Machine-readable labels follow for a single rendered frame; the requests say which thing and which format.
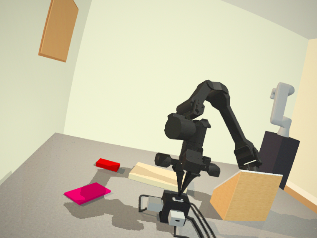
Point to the red rectangular block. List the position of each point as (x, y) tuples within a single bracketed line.
[(106, 164)]

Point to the pink flat rectangular slab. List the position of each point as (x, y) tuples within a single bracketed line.
[(87, 193)]

